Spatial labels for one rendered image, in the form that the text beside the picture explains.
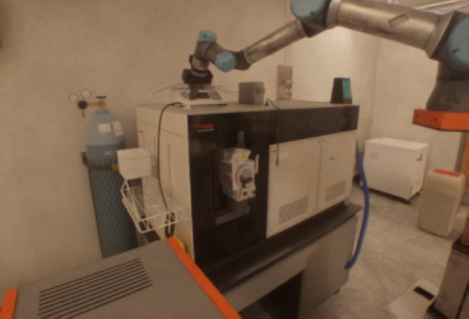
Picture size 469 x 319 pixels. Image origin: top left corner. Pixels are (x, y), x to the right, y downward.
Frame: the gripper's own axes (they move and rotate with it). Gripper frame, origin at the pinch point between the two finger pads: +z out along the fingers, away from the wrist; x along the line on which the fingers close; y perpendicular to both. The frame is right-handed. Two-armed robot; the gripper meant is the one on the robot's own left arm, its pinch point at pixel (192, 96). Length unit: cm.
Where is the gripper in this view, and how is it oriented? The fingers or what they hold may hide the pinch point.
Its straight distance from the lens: 118.8
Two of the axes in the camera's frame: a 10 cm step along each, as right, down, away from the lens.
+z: -3.1, 6.8, 6.6
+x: 8.5, -1.1, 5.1
